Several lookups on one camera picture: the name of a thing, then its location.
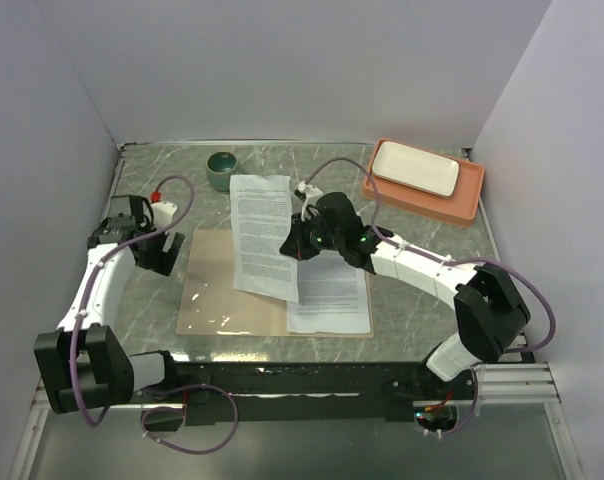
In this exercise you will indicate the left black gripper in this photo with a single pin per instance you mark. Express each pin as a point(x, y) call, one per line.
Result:
point(161, 262)

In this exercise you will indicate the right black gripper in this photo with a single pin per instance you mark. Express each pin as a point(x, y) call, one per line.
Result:
point(295, 245)

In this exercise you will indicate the single white printed sheet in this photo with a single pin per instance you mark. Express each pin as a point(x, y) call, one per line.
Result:
point(261, 211)

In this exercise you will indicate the beige cardboard folder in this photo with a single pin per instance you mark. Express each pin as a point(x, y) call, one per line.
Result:
point(211, 306)

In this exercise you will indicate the white printed paper sheets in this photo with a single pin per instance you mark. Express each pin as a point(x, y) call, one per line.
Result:
point(334, 299)

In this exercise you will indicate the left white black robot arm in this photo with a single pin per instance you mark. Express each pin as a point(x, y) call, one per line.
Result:
point(82, 364)

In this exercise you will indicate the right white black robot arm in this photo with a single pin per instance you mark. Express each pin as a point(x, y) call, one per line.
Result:
point(490, 312)

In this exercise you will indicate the teal ceramic mug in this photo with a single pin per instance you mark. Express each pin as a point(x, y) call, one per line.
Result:
point(220, 167)

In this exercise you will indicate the white rectangular plate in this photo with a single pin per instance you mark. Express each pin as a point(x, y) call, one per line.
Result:
point(416, 168)

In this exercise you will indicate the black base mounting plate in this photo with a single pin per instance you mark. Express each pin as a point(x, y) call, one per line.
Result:
point(207, 393)

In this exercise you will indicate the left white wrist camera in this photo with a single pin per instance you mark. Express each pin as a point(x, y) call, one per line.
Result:
point(164, 211)

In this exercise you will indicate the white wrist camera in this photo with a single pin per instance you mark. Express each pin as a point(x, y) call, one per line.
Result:
point(164, 211)
point(307, 192)

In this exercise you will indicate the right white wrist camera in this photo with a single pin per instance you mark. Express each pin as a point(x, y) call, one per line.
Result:
point(307, 192)

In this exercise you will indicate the aluminium extrusion rail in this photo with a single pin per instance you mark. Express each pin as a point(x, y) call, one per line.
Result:
point(502, 383)

